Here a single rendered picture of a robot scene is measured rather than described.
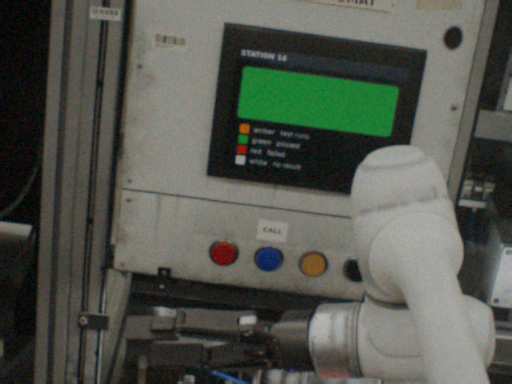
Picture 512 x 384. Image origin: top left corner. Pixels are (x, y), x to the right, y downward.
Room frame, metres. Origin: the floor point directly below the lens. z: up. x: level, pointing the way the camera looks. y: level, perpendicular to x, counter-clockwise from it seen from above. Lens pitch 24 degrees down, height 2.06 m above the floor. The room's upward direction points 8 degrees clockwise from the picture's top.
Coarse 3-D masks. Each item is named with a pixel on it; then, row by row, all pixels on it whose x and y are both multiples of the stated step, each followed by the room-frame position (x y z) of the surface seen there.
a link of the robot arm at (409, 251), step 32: (384, 160) 1.01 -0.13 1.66; (416, 160) 1.01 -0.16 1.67; (352, 192) 1.03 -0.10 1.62; (384, 192) 0.99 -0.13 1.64; (416, 192) 0.99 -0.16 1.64; (352, 224) 1.03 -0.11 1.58; (384, 224) 0.97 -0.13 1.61; (416, 224) 0.96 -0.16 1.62; (448, 224) 0.97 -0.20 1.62; (384, 256) 0.95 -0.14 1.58; (416, 256) 0.92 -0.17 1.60; (448, 256) 0.94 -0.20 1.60; (384, 288) 0.96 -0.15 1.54; (416, 288) 0.89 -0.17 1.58; (448, 288) 0.88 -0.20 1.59; (416, 320) 0.87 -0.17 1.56; (448, 320) 0.85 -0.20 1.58; (448, 352) 0.82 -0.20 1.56
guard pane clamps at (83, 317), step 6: (84, 312) 1.22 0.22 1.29; (90, 312) 1.23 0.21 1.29; (78, 318) 1.22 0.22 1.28; (84, 318) 1.22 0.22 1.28; (90, 318) 1.22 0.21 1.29; (96, 318) 1.22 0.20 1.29; (102, 318) 1.22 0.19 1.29; (108, 318) 1.22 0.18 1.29; (78, 324) 1.22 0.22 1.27; (84, 324) 1.22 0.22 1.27; (90, 324) 1.22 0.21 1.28; (96, 324) 1.22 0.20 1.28; (102, 324) 1.22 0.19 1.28; (108, 324) 1.22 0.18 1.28; (108, 330) 1.23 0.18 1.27
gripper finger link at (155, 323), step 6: (180, 312) 1.05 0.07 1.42; (156, 318) 1.07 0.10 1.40; (162, 318) 1.07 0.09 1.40; (174, 318) 1.06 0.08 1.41; (180, 318) 1.04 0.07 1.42; (150, 324) 1.06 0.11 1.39; (156, 324) 1.06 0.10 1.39; (162, 324) 1.06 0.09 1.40; (168, 324) 1.06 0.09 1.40; (174, 324) 1.05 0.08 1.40; (150, 330) 1.06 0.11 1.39; (156, 330) 1.06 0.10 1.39; (162, 330) 1.06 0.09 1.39; (168, 330) 1.06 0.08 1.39; (174, 330) 1.05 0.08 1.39
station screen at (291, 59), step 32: (256, 64) 1.20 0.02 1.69; (288, 64) 1.20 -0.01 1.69; (320, 64) 1.20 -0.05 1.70; (352, 64) 1.20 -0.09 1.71; (256, 128) 1.20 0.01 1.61; (288, 128) 1.20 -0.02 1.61; (320, 128) 1.20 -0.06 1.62; (224, 160) 1.20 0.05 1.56; (256, 160) 1.20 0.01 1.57; (288, 160) 1.20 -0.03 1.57; (320, 160) 1.20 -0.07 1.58; (352, 160) 1.20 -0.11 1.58
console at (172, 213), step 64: (192, 0) 1.22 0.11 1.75; (256, 0) 1.22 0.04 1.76; (320, 0) 1.22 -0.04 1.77; (384, 0) 1.23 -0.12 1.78; (448, 0) 1.23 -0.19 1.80; (192, 64) 1.22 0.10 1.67; (384, 64) 1.22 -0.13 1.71; (448, 64) 1.23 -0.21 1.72; (128, 128) 1.22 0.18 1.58; (192, 128) 1.22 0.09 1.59; (448, 128) 1.23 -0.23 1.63; (128, 192) 1.22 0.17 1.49; (192, 192) 1.22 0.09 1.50; (256, 192) 1.22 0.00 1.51; (320, 192) 1.23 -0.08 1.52; (128, 256) 1.22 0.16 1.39; (192, 256) 1.22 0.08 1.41; (256, 256) 1.22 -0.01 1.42; (320, 256) 1.22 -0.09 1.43
